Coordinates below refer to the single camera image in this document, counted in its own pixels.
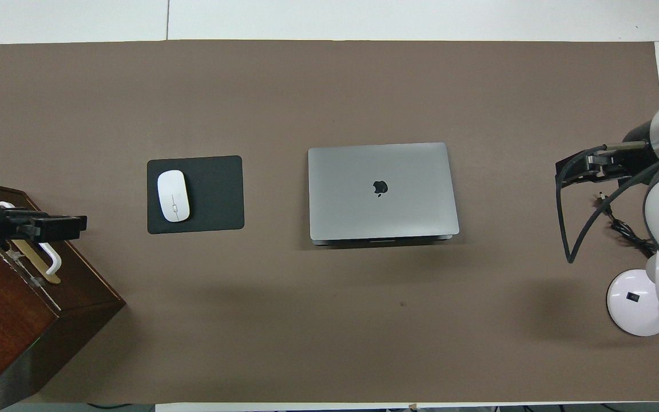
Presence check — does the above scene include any black mouse pad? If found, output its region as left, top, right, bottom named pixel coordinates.
left=146, top=155, right=245, bottom=235

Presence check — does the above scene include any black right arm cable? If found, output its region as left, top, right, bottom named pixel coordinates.
left=557, top=160, right=659, bottom=264

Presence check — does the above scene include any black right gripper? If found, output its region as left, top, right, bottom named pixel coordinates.
left=557, top=123, right=659, bottom=184

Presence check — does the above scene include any brass handle plate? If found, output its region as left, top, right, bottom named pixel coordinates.
left=9, top=240, right=61, bottom=285

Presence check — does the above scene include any white box handle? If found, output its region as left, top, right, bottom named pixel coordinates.
left=0, top=201, right=62, bottom=276

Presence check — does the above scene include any brown table mat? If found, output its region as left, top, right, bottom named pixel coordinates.
left=0, top=39, right=659, bottom=404

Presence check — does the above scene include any silver grey laptop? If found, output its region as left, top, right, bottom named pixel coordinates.
left=308, top=142, right=460, bottom=247

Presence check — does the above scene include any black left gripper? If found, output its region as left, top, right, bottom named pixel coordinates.
left=0, top=207, right=88, bottom=261

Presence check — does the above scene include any white desk lamp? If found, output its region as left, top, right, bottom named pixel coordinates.
left=606, top=252, right=659, bottom=336

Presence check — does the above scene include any white computer mouse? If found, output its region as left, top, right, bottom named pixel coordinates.
left=157, top=170, right=190, bottom=223

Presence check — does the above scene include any dark brown wooden box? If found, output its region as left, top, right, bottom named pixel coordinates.
left=0, top=184, right=126, bottom=410

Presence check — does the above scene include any black lamp power cable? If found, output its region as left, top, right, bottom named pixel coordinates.
left=596, top=193, right=659, bottom=258

